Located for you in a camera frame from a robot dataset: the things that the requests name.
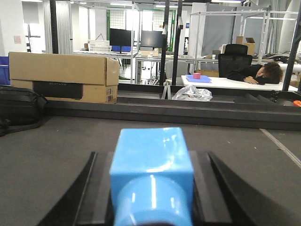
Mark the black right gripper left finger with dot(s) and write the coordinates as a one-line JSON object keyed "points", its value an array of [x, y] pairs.
{"points": [[87, 202]]}

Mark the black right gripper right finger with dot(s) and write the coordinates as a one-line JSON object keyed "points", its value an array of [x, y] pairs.
{"points": [[222, 198]]}

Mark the light blue block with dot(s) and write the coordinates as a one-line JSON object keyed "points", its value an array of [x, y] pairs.
{"points": [[152, 178]]}

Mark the black fabric shoulder bag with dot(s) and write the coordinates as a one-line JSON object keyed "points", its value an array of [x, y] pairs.
{"points": [[20, 109]]}

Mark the pink cube block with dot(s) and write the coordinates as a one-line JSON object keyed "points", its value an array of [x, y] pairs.
{"points": [[196, 76]]}

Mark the crumpled clear plastic bag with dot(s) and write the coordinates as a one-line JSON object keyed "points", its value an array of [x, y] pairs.
{"points": [[192, 93]]}

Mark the white table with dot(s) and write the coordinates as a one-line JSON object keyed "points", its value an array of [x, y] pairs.
{"points": [[225, 83]]}

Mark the light blue tray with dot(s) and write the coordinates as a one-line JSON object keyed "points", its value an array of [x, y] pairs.
{"points": [[202, 79]]}

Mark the large cardboard box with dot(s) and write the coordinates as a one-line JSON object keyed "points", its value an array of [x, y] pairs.
{"points": [[75, 78]]}

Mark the sleeping person in black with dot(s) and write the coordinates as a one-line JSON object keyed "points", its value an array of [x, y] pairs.
{"points": [[269, 73]]}

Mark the black office chair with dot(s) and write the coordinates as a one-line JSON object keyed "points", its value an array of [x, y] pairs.
{"points": [[235, 56]]}

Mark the small open cardboard box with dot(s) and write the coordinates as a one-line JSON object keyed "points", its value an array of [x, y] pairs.
{"points": [[249, 42]]}

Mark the black computer monitor left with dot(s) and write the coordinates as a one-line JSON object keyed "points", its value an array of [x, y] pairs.
{"points": [[120, 40]]}

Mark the black computer monitor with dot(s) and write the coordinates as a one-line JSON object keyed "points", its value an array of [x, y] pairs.
{"points": [[120, 40], [152, 39]]}

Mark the black computer monitor right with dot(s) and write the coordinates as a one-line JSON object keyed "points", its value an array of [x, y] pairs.
{"points": [[152, 39]]}

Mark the black conveyor side rail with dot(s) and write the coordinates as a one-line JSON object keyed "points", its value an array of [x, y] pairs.
{"points": [[246, 108]]}

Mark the orange object on rail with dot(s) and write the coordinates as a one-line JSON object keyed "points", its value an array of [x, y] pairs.
{"points": [[297, 103]]}

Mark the white wire basket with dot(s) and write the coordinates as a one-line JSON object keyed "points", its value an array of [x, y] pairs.
{"points": [[99, 45]]}

